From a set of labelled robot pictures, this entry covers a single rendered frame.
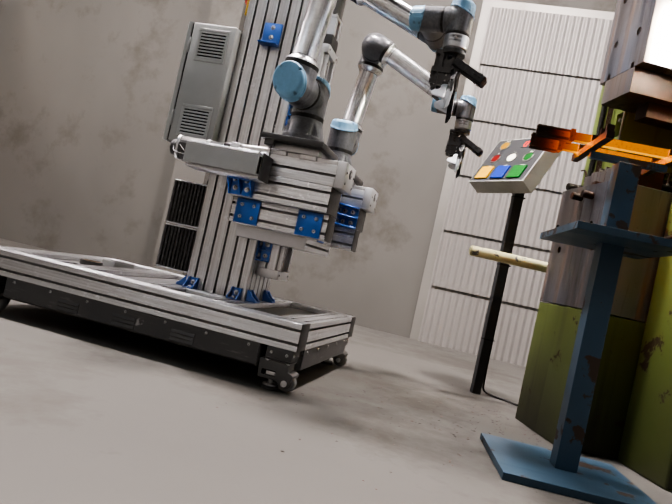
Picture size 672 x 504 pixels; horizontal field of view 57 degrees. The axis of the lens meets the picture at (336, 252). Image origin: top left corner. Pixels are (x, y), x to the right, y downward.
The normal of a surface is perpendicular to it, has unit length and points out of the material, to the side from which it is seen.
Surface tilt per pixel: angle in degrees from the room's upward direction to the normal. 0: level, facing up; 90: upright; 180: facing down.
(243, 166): 90
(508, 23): 90
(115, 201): 90
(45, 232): 90
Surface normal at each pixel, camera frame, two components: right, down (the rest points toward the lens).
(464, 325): -0.22, -0.07
